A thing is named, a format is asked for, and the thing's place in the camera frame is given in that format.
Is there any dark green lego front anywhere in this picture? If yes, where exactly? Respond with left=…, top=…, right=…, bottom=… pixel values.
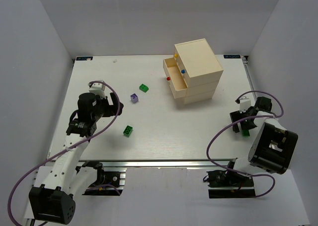
left=123, top=125, right=133, bottom=137

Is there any cream drawer red knob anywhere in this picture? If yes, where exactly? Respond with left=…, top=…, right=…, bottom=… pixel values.
left=163, top=58, right=187, bottom=99

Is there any cream plastic drawer cabinet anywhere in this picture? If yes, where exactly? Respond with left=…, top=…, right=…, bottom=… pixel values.
left=174, top=38, right=224, bottom=105

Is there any cream drawer blue knob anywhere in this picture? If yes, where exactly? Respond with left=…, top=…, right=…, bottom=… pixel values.
left=177, top=62, right=189, bottom=84

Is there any cream drawer yellow knob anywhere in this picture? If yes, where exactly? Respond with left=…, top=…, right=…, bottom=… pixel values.
left=173, top=47, right=181, bottom=64

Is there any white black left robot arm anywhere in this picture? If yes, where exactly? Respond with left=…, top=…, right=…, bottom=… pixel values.
left=29, top=92, right=123, bottom=225

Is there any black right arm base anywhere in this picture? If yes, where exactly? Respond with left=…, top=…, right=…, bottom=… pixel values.
left=202, top=159, right=256, bottom=199

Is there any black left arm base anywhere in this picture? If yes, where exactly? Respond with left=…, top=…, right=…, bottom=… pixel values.
left=75, top=161, right=126, bottom=196

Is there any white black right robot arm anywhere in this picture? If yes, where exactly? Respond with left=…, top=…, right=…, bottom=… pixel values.
left=228, top=97, right=298, bottom=175

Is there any purple square lego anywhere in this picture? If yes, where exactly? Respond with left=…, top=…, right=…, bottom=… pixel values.
left=130, top=93, right=139, bottom=103

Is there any dark green sloped lego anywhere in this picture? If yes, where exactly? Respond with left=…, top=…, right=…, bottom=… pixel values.
left=139, top=84, right=149, bottom=93

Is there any black table label left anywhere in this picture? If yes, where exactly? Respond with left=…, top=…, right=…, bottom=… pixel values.
left=76, top=56, right=93, bottom=61

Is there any black table label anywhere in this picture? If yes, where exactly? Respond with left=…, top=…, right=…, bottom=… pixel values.
left=223, top=54, right=241, bottom=59
left=76, top=56, right=93, bottom=61

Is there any black table label right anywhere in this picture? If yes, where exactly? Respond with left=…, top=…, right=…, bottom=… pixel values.
left=223, top=54, right=241, bottom=59

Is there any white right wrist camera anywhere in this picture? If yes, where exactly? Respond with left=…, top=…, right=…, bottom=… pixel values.
left=235, top=96, right=251, bottom=113

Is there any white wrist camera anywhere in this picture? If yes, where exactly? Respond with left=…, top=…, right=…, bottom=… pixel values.
left=88, top=80, right=106, bottom=99
left=235, top=96, right=251, bottom=113

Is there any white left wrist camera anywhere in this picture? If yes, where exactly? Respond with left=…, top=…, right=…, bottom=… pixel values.
left=88, top=80, right=106, bottom=99

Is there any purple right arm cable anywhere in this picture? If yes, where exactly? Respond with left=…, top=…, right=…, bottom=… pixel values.
left=203, top=90, right=285, bottom=198

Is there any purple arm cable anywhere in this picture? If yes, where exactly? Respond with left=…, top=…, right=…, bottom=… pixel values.
left=7, top=80, right=124, bottom=226
left=203, top=90, right=285, bottom=198

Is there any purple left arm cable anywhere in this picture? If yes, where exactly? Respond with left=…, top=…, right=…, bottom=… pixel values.
left=7, top=80, right=124, bottom=226

